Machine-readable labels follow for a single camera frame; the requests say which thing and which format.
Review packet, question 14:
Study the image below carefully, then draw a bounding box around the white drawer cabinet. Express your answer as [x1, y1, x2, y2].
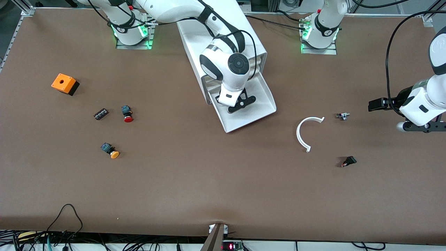
[176, 12, 268, 105]

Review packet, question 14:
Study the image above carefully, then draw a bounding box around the red push button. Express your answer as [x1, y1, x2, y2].
[121, 105, 134, 123]

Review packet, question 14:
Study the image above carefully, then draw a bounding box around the orange push button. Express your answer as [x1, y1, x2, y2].
[101, 143, 120, 159]

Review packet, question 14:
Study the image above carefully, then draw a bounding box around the white curved plastic arc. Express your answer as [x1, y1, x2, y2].
[296, 116, 325, 153]

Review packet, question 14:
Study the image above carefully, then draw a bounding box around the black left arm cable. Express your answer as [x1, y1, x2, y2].
[385, 10, 446, 117]

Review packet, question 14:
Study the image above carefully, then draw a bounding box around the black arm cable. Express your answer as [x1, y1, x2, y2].
[385, 10, 446, 117]
[87, 0, 258, 79]

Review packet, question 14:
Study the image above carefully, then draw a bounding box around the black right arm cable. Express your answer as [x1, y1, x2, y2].
[87, 0, 258, 79]

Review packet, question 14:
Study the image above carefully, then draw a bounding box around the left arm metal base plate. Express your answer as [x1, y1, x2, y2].
[300, 38, 338, 55]

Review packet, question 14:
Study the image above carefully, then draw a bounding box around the aluminium frame profile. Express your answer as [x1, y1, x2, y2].
[421, 0, 446, 28]
[9, 0, 35, 17]

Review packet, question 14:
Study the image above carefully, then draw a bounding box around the black cable behind cabinet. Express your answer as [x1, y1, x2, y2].
[244, 10, 307, 30]

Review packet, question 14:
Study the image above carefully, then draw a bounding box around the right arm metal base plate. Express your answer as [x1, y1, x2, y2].
[116, 12, 155, 50]

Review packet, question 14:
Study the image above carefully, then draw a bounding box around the orange button enclosure box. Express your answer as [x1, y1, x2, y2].
[51, 73, 80, 96]

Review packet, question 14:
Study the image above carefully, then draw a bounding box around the black looped cable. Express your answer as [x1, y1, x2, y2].
[45, 204, 84, 241]

